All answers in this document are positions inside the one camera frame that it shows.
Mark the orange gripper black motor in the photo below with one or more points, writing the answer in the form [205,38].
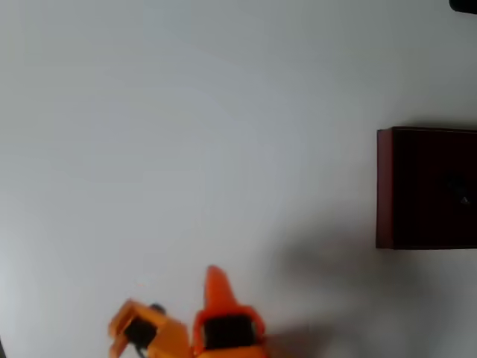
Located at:
[228,331]

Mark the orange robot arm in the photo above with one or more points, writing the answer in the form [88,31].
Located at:
[149,328]

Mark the dark brown box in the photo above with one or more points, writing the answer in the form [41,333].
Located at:
[428,190]

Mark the black object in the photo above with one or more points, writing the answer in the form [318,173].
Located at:
[464,5]

